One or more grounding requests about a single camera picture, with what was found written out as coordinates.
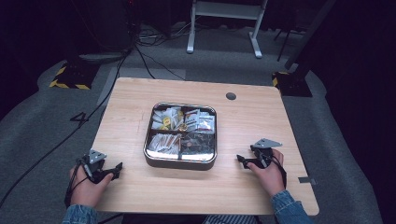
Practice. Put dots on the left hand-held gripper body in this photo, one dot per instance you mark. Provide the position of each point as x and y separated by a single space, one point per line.
93 156

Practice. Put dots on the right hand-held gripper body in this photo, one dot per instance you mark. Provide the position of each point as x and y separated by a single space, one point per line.
264 143

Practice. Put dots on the square metal divided tray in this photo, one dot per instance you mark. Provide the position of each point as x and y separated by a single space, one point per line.
148 160

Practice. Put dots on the person's right hand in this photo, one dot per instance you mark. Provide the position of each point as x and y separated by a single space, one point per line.
271 179

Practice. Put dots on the person's left hand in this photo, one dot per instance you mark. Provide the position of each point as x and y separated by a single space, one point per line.
88 193

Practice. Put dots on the pile of dark packets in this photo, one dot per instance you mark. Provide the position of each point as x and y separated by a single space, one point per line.
197 144

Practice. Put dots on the pile of brown stick packets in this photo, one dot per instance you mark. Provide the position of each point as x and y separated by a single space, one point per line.
165 143

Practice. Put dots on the grey tape strip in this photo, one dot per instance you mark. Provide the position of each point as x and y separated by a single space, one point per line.
306 180

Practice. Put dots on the person's striped clothing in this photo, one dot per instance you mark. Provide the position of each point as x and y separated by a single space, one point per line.
230 219

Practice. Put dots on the black yellow striped stand base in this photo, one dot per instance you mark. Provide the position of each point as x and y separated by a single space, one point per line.
292 84
74 77

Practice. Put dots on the black tripod legs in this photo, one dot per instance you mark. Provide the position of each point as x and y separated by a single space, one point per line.
285 43

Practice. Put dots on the dark slanted stand pole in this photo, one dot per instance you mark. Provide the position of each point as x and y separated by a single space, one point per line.
311 34

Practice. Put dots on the white metal stand frame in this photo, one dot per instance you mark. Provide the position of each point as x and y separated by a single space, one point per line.
224 9

